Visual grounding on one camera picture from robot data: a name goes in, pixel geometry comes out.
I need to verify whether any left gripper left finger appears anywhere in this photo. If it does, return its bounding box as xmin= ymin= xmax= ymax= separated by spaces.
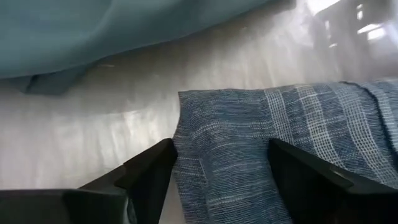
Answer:
xmin=0 ymin=138 xmax=178 ymax=224

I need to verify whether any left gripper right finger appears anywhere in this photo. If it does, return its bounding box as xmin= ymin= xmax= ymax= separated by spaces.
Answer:
xmin=267 ymin=138 xmax=398 ymax=224

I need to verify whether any grey garment with label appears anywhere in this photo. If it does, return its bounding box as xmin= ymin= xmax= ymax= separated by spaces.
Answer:
xmin=172 ymin=79 xmax=398 ymax=224

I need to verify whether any grey-teal shirt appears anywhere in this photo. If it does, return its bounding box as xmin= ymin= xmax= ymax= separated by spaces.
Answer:
xmin=0 ymin=0 xmax=296 ymax=96

